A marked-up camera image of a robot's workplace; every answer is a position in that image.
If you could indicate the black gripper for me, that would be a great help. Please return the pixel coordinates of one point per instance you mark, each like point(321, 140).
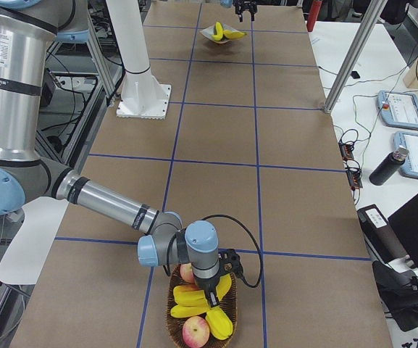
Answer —
point(206, 285)

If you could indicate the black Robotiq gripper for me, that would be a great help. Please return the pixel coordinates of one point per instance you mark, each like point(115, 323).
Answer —
point(245, 6)

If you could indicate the deep yellow banana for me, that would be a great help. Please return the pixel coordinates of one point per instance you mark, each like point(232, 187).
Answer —
point(233, 34)

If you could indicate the light yellow banana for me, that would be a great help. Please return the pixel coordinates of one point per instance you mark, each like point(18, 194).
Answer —
point(218, 32)

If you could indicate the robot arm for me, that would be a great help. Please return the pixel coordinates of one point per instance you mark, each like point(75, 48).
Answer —
point(26, 28)

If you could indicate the grey square plate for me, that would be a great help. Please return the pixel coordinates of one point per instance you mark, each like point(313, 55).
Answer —
point(207, 33)

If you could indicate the brown wicker basket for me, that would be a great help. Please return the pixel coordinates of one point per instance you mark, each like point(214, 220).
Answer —
point(224, 331)

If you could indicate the pink red apple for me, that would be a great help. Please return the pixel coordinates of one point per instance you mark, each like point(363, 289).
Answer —
point(186, 273)

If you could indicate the small yellow banana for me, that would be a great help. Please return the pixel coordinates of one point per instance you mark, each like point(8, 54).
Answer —
point(182, 311)

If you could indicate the red cylinder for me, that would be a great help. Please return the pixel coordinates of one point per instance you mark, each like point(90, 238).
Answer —
point(313, 14)

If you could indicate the small black device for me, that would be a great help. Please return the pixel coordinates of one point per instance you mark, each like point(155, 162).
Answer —
point(355, 75)

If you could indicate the black labelled box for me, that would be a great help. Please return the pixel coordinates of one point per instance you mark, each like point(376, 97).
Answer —
point(380, 234)

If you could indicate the black bottle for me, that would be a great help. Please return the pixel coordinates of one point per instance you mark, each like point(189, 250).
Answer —
point(392, 162)

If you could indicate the aluminium frame post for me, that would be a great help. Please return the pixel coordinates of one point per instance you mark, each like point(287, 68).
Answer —
point(363, 33)

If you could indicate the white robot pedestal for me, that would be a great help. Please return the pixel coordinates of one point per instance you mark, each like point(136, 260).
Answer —
point(142, 95)

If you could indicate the teach pendant near post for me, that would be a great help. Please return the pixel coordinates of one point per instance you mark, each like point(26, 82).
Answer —
point(398, 110)

